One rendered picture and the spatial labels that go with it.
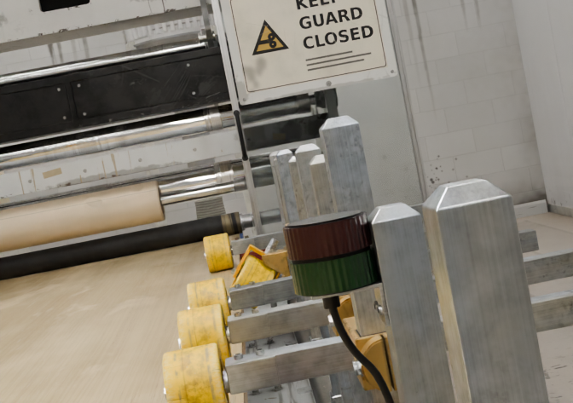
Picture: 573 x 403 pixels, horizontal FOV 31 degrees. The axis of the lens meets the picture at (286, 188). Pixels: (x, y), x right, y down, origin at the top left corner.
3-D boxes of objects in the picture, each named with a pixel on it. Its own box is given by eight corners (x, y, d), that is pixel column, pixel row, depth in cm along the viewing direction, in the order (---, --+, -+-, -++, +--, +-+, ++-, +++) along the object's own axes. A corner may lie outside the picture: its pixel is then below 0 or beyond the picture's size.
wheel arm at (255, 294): (533, 248, 155) (529, 224, 155) (540, 250, 151) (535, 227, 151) (208, 313, 153) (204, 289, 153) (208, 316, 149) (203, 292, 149)
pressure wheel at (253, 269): (254, 305, 180) (276, 266, 180) (255, 313, 172) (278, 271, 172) (224, 289, 180) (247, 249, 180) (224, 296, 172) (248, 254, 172)
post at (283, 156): (332, 361, 226) (291, 148, 223) (332, 365, 222) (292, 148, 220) (315, 365, 226) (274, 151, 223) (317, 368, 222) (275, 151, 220)
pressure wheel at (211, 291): (229, 319, 146) (235, 337, 153) (221, 268, 149) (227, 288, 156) (188, 327, 145) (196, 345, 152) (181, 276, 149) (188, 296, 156)
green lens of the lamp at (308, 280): (373, 272, 75) (367, 242, 75) (384, 283, 69) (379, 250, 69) (292, 287, 75) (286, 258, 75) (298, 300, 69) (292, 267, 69)
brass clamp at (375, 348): (402, 354, 107) (393, 308, 107) (426, 385, 93) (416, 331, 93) (344, 366, 107) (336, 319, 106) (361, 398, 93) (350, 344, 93)
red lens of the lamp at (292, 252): (366, 238, 75) (361, 209, 75) (378, 246, 69) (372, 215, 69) (286, 254, 75) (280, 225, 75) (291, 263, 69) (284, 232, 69)
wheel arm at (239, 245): (436, 214, 230) (433, 198, 229) (439, 215, 226) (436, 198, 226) (217, 256, 228) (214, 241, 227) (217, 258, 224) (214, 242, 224)
